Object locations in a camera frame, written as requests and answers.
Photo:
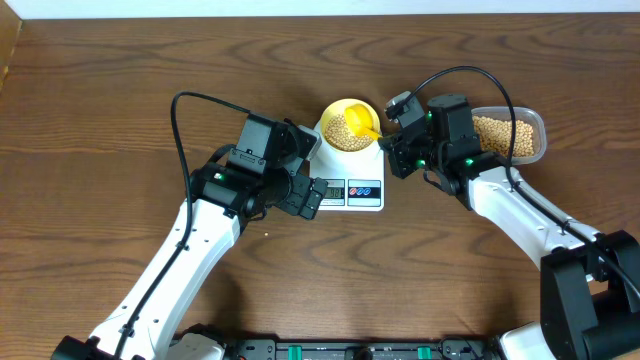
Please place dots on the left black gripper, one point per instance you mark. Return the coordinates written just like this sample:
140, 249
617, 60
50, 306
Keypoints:
300, 186

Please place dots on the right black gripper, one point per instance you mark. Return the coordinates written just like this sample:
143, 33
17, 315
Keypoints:
398, 152

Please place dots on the yellow measuring scoop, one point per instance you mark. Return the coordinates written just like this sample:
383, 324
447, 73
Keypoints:
361, 122

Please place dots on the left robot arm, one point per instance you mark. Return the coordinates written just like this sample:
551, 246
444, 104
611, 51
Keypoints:
237, 185

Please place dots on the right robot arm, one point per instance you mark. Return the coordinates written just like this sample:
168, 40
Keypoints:
589, 283

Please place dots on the white digital kitchen scale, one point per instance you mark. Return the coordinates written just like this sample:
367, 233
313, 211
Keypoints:
355, 179

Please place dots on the soybeans in bowl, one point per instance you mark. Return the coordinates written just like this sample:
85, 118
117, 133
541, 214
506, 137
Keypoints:
338, 134

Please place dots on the pale yellow bowl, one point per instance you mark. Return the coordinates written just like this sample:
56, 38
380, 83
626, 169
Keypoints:
338, 107

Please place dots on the clear plastic container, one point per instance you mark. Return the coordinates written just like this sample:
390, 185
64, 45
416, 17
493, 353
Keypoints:
526, 115

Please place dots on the soybeans pile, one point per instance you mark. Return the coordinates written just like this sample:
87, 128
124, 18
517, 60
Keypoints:
495, 136

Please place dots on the cardboard box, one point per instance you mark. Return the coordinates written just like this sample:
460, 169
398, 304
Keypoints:
10, 28

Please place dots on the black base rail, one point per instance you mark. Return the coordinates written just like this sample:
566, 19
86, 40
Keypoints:
325, 347

